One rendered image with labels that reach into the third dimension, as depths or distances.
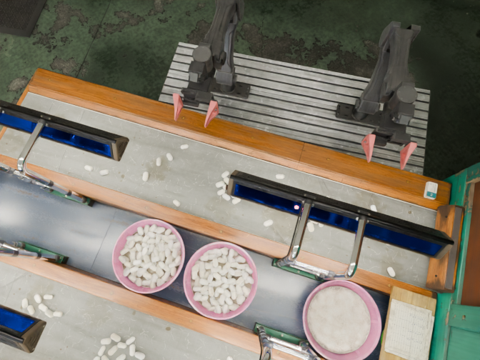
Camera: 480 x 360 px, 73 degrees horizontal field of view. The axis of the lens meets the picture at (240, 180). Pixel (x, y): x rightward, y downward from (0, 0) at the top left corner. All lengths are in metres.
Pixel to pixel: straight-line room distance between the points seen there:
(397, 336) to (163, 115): 1.20
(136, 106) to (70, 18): 1.66
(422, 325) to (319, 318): 0.34
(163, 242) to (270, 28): 1.87
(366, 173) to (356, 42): 1.50
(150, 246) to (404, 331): 0.94
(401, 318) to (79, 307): 1.13
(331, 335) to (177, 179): 0.81
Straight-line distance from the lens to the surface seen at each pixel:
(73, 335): 1.40
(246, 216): 1.27
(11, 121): 1.26
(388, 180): 1.39
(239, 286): 1.24
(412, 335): 1.34
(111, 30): 2.85
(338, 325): 1.30
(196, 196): 1.30
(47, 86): 1.70
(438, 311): 1.37
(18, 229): 1.62
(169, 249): 1.29
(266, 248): 1.23
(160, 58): 2.58
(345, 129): 1.52
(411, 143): 1.07
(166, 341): 1.29
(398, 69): 1.18
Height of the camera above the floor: 1.99
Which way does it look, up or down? 73 degrees down
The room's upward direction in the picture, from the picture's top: 4 degrees counter-clockwise
